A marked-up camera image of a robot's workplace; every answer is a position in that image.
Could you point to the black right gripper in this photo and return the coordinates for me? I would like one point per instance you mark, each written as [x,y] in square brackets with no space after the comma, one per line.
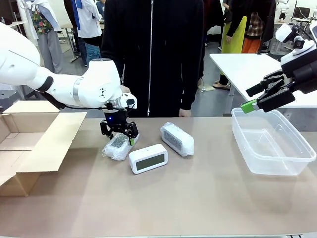
[304,74]

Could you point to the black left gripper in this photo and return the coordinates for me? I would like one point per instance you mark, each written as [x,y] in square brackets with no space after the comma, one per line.
[116,120]

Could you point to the bubble-wrapped clock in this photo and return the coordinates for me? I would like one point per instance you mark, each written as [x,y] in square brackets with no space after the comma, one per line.
[116,151]
[178,141]

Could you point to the person's left forearm black sleeve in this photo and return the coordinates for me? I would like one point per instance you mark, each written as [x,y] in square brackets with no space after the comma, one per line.
[192,81]

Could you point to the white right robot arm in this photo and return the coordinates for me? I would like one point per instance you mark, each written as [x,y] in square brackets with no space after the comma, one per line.
[314,32]

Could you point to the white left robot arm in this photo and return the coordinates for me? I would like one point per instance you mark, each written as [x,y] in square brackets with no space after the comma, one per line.
[62,86]

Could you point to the person's right forearm black sleeve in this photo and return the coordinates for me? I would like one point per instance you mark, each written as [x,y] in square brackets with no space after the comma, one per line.
[110,47]

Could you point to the white unwrapped digital clock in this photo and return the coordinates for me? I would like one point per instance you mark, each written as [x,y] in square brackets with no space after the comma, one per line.
[148,161]

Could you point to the person's right hand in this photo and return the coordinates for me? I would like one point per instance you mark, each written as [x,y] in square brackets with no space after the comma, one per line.
[125,89]

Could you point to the person's left hand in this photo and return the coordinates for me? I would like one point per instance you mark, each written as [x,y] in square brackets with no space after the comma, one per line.
[185,113]

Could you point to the white angular cover panel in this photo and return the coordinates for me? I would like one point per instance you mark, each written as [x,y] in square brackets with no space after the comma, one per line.
[283,32]

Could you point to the open cardboard box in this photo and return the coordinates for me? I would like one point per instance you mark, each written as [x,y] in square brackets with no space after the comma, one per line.
[57,138]

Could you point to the bystander in plaid and orange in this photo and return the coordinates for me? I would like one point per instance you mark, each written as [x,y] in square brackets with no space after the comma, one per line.
[256,27]

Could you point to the bystander in yellow apron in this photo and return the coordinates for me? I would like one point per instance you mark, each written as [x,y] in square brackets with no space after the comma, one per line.
[235,37]

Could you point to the clear plastic container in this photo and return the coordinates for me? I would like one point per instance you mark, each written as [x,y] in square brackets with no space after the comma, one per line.
[272,158]

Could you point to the person in black hoodie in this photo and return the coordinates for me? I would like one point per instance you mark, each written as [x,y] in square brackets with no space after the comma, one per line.
[153,49]

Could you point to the bystander in white shirt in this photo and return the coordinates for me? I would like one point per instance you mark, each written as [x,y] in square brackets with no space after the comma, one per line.
[88,22]

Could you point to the small background desk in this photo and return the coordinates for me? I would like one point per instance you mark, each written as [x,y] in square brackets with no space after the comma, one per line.
[69,27]

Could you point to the bystander in floral shirt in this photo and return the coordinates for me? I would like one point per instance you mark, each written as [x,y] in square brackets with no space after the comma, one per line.
[45,32]

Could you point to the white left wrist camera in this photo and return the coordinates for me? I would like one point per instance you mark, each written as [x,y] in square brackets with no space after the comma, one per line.
[128,100]

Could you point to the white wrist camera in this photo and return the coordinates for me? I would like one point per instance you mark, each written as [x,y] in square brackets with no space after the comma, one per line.
[301,54]
[128,100]

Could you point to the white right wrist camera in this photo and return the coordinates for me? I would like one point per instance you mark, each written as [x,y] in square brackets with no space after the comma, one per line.
[301,54]

